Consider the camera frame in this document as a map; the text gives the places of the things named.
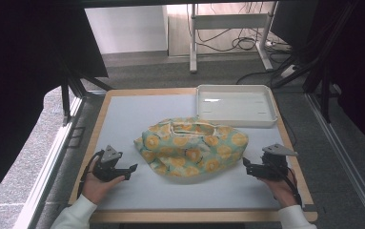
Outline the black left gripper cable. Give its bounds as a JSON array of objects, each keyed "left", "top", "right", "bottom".
[{"left": 76, "top": 150, "right": 106, "bottom": 198}]

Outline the white desk frame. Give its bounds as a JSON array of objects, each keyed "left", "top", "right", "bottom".
[{"left": 188, "top": 2, "right": 274, "bottom": 74}]

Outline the person's right hand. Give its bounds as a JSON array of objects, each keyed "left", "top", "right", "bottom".
[{"left": 259, "top": 173, "right": 298, "bottom": 209}]

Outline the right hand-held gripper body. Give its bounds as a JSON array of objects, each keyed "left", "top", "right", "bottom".
[{"left": 258, "top": 143, "right": 298, "bottom": 182}]

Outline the black curtain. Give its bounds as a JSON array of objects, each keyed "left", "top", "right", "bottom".
[
  {"left": 310, "top": 0, "right": 365, "bottom": 156},
  {"left": 0, "top": 0, "right": 109, "bottom": 214}
]

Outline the white table mat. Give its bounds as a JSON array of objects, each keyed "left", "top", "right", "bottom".
[{"left": 95, "top": 94, "right": 306, "bottom": 211}]

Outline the black metal stand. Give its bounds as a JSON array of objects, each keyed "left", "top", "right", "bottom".
[
  {"left": 271, "top": 0, "right": 359, "bottom": 124},
  {"left": 59, "top": 61, "right": 113, "bottom": 126}
]

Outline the bundle of black cables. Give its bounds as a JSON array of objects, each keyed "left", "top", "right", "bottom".
[{"left": 195, "top": 2, "right": 293, "bottom": 54}]

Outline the aluminium rail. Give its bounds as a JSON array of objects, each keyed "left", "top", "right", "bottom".
[
  {"left": 12, "top": 94, "right": 87, "bottom": 229},
  {"left": 305, "top": 92, "right": 365, "bottom": 229}
]

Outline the white plastic tray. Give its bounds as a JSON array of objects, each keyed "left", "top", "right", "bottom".
[{"left": 195, "top": 84, "right": 279, "bottom": 129}]

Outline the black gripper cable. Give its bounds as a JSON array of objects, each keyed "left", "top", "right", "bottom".
[
  {"left": 76, "top": 150, "right": 106, "bottom": 198},
  {"left": 278, "top": 167, "right": 304, "bottom": 209}
]

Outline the green orange-print cloth bag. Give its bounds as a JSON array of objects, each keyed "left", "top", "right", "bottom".
[{"left": 133, "top": 116, "right": 250, "bottom": 178}]

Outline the wooden table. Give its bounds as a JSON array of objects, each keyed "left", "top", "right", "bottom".
[{"left": 69, "top": 88, "right": 318, "bottom": 223}]

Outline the black floor cable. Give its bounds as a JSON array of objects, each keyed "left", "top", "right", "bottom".
[{"left": 235, "top": 70, "right": 287, "bottom": 86}]

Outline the white power strip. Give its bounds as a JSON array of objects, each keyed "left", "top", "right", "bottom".
[{"left": 279, "top": 64, "right": 299, "bottom": 79}]

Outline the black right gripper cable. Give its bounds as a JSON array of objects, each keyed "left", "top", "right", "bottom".
[{"left": 278, "top": 167, "right": 304, "bottom": 209}]

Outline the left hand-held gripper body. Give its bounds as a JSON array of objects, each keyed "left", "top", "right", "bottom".
[{"left": 92, "top": 145, "right": 129, "bottom": 183}]

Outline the person's left hand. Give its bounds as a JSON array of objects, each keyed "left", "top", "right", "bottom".
[{"left": 81, "top": 164, "right": 126, "bottom": 206}]

